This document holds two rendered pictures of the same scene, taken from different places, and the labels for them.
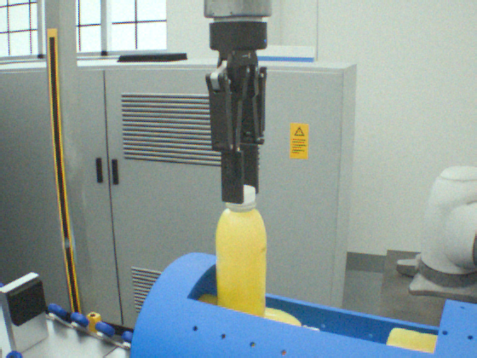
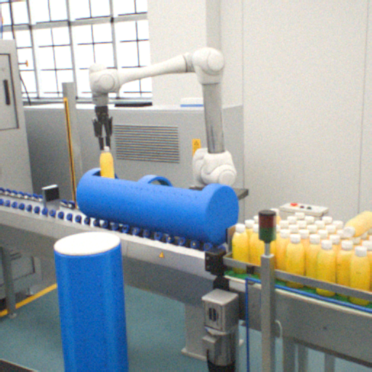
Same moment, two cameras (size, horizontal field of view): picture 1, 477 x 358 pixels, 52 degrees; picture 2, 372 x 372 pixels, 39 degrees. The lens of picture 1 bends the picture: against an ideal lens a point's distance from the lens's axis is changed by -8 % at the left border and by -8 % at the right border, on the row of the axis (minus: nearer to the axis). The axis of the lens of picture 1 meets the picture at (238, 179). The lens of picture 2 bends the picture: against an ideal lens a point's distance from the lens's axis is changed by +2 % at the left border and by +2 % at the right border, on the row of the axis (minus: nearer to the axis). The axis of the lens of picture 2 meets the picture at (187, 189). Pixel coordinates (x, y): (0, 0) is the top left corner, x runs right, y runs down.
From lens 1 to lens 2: 2.17 m
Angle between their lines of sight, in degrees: 12
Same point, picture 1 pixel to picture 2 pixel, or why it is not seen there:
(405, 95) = (298, 121)
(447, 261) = (197, 182)
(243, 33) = (99, 109)
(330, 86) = not seen: hidden behind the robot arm
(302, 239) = not seen: hidden behind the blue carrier
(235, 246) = (102, 161)
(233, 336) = (99, 182)
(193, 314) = (91, 178)
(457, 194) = (197, 156)
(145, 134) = (126, 145)
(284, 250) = not seen: hidden behind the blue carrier
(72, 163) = (75, 150)
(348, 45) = (261, 91)
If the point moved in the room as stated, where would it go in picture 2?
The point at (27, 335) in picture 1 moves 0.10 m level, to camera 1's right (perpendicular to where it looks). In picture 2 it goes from (51, 206) to (66, 207)
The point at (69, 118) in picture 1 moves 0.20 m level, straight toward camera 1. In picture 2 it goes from (73, 133) to (71, 136)
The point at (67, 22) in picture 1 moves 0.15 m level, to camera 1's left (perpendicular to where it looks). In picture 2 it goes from (71, 95) to (49, 95)
